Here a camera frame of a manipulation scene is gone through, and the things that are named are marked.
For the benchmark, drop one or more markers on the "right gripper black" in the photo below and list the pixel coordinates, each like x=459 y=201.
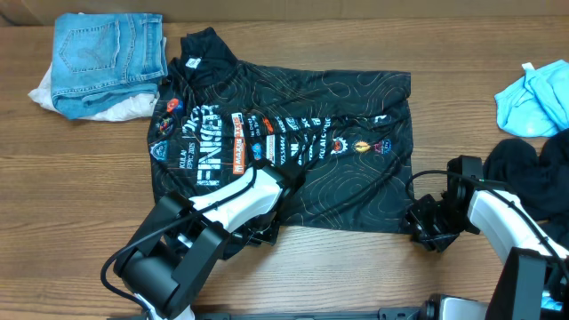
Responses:
x=415 y=220

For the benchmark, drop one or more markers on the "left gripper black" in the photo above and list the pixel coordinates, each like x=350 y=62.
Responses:
x=270 y=235

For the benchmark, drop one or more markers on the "black orange-patterned cycling jersey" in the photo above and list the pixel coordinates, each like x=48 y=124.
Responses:
x=349 y=131

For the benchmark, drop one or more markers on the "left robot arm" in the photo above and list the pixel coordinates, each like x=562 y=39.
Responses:
x=167 y=261

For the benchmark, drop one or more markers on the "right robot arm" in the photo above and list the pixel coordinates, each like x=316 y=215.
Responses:
x=534 y=280

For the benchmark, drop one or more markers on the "plain black garment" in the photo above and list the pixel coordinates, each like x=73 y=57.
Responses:
x=539 y=179

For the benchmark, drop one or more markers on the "light blue t-shirt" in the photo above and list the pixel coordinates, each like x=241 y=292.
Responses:
x=536 y=105

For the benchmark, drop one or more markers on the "folded white cloth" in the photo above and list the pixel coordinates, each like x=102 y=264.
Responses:
x=129 y=109

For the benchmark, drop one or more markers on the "folded blue denim jeans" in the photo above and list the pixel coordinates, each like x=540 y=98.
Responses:
x=125 y=21

